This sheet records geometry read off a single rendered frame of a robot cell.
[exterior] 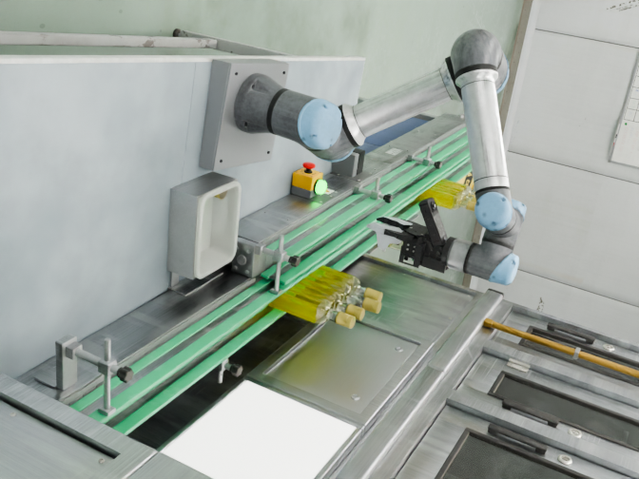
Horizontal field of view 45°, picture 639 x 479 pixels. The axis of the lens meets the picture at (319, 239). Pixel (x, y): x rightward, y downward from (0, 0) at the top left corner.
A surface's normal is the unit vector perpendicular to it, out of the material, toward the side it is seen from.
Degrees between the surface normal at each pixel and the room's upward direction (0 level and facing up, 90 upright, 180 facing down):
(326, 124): 9
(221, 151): 3
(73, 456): 90
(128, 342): 90
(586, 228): 90
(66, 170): 0
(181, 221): 90
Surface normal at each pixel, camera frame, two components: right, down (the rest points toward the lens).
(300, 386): 0.11, -0.90
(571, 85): -0.47, 0.31
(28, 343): 0.88, 0.29
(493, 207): -0.37, -0.15
